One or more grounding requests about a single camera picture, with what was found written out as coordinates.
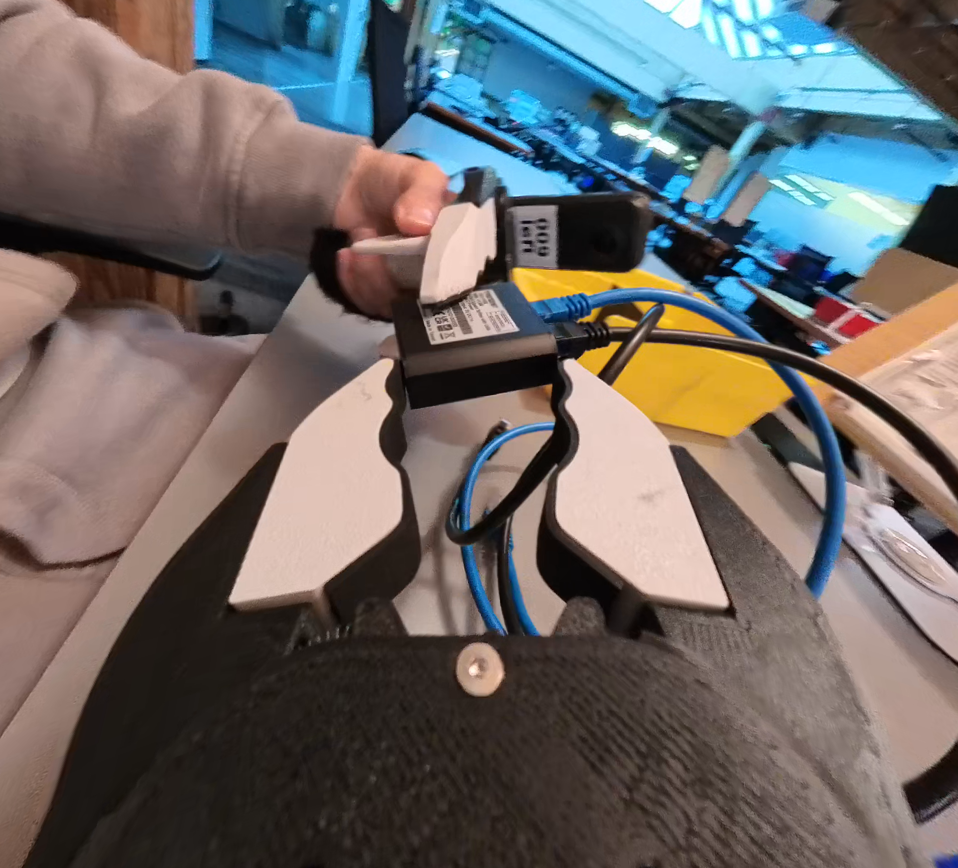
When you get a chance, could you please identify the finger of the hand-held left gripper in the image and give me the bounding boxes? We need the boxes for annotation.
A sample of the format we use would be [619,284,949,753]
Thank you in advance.
[418,201,500,308]

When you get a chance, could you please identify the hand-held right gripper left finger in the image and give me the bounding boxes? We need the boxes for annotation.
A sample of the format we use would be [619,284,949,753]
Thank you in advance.
[227,358,422,630]

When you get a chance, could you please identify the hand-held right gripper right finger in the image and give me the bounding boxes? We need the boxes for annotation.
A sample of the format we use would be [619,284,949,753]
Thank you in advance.
[535,358,733,633]

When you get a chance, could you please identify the black network switch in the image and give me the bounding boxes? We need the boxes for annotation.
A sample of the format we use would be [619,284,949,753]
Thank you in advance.
[391,282,567,411]

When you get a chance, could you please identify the person's left forearm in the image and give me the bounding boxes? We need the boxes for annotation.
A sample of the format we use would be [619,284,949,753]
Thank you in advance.
[0,0,373,264]

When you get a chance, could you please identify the person's left hand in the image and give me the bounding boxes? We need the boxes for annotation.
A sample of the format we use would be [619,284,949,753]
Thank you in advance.
[333,146,459,320]

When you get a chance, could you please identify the yellow plastic bin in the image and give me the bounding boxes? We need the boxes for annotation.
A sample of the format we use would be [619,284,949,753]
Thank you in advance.
[512,268,818,439]

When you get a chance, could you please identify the person's grey hoodie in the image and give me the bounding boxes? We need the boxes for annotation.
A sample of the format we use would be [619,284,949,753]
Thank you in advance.
[0,247,268,573]

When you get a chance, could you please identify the red crate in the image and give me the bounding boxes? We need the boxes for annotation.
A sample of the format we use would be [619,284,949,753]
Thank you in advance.
[812,288,889,342]

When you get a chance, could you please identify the black chair armrest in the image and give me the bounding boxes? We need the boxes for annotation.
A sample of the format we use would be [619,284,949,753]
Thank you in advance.
[0,213,223,282]

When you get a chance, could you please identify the printed paper sheet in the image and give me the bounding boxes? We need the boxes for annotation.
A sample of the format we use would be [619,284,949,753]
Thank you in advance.
[857,340,958,436]

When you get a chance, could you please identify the person's light trousers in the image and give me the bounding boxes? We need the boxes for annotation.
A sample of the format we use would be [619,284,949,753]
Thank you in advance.
[0,554,127,734]

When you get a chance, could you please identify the cardboard box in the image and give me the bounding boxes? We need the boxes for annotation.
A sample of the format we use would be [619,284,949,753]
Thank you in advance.
[819,283,958,536]

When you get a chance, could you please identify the black monitor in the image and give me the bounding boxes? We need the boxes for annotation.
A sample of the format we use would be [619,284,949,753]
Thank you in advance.
[898,186,958,267]

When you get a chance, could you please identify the blue network cable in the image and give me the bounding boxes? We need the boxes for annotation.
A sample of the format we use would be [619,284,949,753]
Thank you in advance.
[449,288,849,639]

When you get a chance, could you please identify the thick black network cable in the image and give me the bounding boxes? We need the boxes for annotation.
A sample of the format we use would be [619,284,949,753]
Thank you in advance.
[555,320,958,502]

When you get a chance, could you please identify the thin black power cable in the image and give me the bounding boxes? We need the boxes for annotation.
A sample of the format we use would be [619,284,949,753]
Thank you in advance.
[448,305,667,639]

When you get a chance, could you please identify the black post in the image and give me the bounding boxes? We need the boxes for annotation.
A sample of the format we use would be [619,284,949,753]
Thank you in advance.
[369,0,415,145]

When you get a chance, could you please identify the black strap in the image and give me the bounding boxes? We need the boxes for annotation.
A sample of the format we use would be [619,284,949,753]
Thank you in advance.
[902,756,958,826]

